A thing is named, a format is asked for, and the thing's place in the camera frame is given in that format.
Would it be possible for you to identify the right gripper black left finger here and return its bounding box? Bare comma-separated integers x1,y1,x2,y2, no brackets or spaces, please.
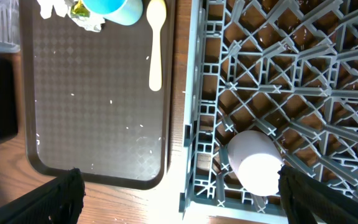
0,168,85,224

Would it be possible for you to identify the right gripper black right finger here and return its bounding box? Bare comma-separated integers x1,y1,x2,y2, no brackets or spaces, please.
278,166,358,224

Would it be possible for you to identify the pink white cup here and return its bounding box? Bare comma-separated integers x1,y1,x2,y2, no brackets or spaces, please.
227,131,283,197

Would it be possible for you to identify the grey dishwasher rack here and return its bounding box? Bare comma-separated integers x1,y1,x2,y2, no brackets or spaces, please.
179,0,358,223

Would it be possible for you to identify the brown serving tray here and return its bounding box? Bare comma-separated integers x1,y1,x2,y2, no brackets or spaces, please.
19,1,175,190

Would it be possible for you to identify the black tray bin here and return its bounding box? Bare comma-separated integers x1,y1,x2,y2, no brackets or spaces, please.
0,57,18,144

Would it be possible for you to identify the yellow food wrapper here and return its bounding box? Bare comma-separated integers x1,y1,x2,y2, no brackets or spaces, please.
70,0,90,17

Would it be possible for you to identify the clear plastic bin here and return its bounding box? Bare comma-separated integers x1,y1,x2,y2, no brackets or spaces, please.
0,0,21,53

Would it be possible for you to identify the crumpled white paper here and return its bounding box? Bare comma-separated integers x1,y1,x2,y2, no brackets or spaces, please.
37,0,105,32

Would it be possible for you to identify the light blue cup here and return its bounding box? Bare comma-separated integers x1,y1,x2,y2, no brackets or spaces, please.
83,0,143,26

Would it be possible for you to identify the yellow spoon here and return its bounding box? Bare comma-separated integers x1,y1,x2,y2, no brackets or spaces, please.
146,0,167,91

